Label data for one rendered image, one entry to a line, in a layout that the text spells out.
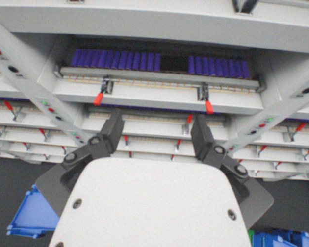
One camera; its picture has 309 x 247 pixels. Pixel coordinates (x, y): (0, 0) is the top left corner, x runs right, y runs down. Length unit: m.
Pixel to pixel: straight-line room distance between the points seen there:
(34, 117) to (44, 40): 0.36
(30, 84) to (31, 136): 0.53
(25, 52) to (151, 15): 0.29
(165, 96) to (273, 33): 0.24
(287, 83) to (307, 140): 0.44
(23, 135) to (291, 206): 1.98
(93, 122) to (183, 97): 0.38
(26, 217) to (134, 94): 1.12
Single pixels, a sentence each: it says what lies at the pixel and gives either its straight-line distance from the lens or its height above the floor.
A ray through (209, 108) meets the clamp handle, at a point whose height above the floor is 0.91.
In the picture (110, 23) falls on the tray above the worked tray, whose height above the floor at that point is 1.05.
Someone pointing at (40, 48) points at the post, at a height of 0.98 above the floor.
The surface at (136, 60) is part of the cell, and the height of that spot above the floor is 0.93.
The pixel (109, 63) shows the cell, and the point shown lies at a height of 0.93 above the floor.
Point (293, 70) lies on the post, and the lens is 0.43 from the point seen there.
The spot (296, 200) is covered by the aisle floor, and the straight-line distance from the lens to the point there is 1.68.
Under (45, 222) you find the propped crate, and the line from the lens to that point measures 1.27.
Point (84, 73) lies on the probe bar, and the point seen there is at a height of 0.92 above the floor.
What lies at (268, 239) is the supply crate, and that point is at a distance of 0.99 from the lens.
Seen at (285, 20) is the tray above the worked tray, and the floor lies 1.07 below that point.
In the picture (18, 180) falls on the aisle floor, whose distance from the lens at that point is 1.58.
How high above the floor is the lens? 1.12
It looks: 55 degrees down
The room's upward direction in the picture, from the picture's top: 4 degrees clockwise
